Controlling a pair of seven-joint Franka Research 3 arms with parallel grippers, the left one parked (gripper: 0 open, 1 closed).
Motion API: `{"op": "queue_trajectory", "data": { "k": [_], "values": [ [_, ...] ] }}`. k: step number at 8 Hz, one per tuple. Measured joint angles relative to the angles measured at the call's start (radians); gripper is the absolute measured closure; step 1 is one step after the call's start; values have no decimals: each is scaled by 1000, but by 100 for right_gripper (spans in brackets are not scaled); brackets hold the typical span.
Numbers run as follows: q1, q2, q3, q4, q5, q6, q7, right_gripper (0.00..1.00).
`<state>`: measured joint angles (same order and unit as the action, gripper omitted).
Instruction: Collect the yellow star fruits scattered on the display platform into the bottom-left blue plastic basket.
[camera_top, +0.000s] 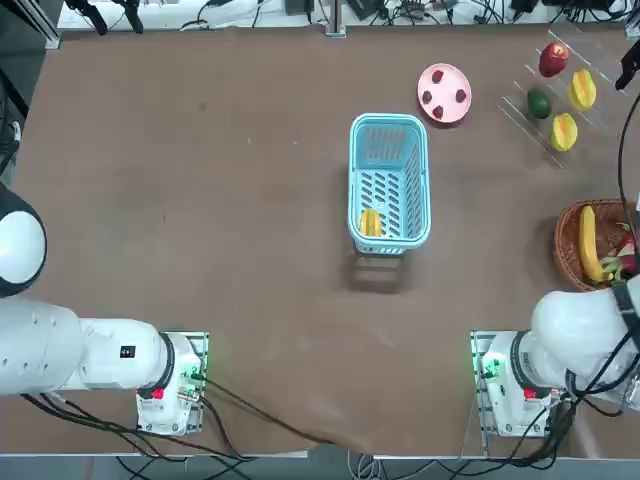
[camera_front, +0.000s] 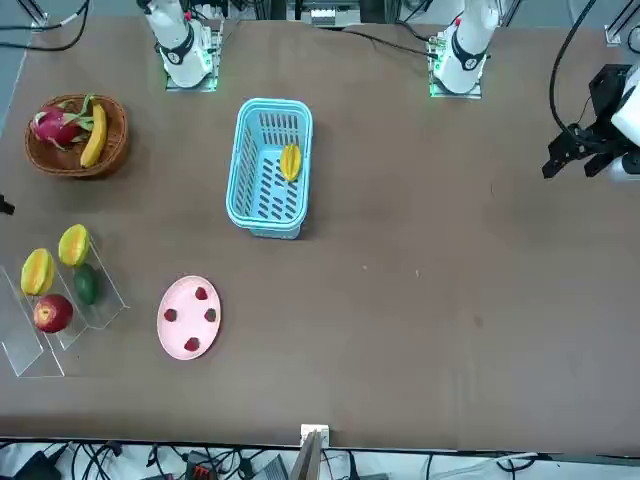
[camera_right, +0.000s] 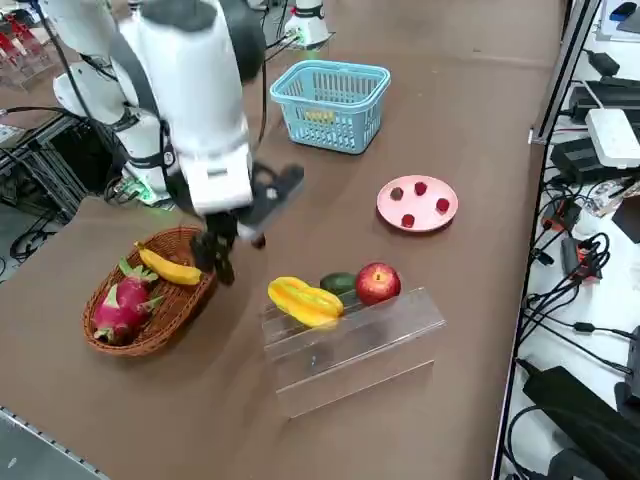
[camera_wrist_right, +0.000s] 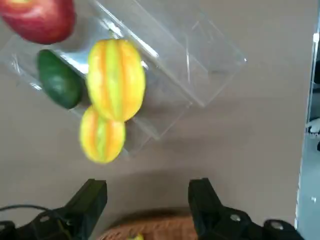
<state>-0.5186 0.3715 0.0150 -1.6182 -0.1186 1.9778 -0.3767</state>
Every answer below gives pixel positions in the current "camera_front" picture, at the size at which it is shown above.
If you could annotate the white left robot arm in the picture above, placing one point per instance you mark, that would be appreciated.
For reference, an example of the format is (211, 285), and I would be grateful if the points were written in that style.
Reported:
(465, 55)

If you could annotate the pink dragon fruit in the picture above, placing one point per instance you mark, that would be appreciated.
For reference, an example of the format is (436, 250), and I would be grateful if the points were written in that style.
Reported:
(55, 125)

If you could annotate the clear acrylic display stand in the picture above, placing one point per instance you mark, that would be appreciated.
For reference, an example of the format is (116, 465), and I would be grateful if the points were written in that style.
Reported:
(30, 355)

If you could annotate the brown wicker basket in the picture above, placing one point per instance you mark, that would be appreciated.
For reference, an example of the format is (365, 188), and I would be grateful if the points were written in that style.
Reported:
(115, 140)

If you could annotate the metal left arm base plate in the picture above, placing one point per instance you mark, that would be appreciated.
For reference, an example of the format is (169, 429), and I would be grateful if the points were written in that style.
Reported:
(475, 92)

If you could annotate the black power adapter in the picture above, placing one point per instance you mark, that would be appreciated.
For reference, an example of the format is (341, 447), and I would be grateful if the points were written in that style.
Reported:
(32, 465)

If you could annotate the aluminium camera post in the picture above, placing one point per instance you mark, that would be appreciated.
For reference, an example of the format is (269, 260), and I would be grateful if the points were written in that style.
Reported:
(307, 460)

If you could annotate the yellow star fruit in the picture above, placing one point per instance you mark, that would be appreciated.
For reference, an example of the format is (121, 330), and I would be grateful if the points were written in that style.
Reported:
(74, 245)
(290, 162)
(37, 271)

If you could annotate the blue plastic basket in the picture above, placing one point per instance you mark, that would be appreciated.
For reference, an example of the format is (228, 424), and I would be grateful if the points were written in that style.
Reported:
(272, 103)

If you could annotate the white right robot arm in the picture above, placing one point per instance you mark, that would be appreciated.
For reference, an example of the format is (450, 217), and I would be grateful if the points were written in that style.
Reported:
(182, 65)

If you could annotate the pink round plate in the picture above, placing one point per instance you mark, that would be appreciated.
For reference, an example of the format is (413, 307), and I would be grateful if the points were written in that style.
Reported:
(189, 322)

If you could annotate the white table edge bracket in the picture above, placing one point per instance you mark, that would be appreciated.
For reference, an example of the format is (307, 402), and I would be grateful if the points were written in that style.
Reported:
(315, 431)

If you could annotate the red and black device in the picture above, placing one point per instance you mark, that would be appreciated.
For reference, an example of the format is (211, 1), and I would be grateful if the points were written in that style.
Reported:
(200, 467)

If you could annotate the yellow banana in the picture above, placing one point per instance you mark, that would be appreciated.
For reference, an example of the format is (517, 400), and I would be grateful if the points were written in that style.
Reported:
(96, 137)

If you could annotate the green avocado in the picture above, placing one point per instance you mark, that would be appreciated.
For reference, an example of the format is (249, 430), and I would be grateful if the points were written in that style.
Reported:
(86, 284)

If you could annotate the aluminium frame profile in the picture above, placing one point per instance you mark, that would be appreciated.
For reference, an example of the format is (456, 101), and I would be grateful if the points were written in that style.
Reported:
(37, 17)
(617, 30)

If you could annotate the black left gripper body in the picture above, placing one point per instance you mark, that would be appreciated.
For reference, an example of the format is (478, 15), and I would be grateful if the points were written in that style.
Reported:
(607, 90)

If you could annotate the red strawberry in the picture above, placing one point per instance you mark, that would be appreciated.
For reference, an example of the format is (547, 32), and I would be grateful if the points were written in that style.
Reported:
(201, 293)
(210, 314)
(191, 344)
(171, 315)

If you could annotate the red apple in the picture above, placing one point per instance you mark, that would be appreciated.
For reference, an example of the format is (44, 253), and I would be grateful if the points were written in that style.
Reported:
(52, 313)

